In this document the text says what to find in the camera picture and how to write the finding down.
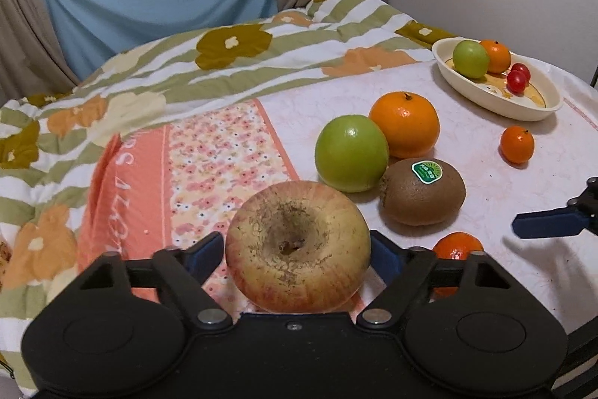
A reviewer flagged red cherry tomato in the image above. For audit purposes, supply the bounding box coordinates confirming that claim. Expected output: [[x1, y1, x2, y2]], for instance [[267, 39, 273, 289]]
[[506, 70, 528, 95], [510, 63, 531, 83]]

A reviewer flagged large orange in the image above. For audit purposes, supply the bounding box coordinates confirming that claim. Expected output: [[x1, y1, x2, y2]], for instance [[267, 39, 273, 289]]
[[369, 91, 440, 159]]

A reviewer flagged cream oval dish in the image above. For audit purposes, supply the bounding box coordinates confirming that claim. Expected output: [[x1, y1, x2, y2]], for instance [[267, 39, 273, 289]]
[[432, 36, 564, 122]]

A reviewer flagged brown kiwi with sticker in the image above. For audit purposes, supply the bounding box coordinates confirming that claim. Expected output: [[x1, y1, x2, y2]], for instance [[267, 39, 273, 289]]
[[380, 158, 466, 227]]

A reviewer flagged beige left curtain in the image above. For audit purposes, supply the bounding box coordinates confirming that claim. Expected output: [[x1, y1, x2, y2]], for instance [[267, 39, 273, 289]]
[[1, 0, 79, 99]]

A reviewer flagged pink floral bed sheet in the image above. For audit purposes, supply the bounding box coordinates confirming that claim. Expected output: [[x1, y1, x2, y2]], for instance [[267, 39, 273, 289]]
[[77, 63, 597, 330]]

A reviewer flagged large yellow-red apple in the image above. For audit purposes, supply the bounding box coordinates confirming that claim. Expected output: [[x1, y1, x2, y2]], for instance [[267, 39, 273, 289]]
[[225, 180, 371, 314]]

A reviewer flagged small mandarin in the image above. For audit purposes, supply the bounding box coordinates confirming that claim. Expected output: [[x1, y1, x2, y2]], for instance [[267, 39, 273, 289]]
[[431, 231, 486, 299], [500, 126, 535, 165]]

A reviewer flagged small orange in dish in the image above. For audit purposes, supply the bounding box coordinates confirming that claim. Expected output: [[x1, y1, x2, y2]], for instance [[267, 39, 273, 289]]
[[480, 40, 512, 74]]

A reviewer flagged large green apple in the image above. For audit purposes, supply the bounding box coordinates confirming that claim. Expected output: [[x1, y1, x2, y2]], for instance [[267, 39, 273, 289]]
[[314, 114, 389, 193]]

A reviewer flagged floral striped duvet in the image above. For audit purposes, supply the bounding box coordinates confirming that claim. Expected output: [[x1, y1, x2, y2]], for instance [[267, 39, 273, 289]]
[[1, 0, 432, 395]]

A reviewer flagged small green apple in dish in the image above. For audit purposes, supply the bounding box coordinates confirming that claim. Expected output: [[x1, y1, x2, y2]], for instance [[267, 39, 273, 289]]
[[452, 40, 490, 80]]

